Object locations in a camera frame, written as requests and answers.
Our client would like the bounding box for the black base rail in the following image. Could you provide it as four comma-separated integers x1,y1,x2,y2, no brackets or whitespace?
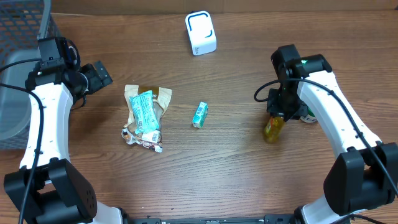
123,214,304,224

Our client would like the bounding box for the mint green wipes pack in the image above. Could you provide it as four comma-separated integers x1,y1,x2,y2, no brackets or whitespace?
129,90,160,134

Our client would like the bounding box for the green lid jar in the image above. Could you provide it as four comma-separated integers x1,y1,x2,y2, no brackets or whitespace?
300,108,317,123

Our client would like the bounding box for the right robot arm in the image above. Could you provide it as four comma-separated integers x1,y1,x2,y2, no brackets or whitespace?
264,45,397,223

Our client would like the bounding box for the clear plastic bottle grey cap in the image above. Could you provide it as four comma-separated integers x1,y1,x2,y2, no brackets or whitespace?
264,116,285,143

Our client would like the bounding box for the brown patterned snack bag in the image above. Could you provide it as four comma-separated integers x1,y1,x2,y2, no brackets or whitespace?
121,85,172,153

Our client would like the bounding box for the dark grey plastic basket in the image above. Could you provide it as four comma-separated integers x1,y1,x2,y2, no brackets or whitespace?
0,0,63,151

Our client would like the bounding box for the white barcode scanner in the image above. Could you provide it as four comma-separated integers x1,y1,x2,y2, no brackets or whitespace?
185,11,217,56

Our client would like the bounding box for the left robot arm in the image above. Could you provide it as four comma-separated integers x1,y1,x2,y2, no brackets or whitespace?
4,37,129,223

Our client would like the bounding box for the green Kleenex tissue pack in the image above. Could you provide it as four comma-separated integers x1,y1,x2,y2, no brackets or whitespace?
192,101,208,129

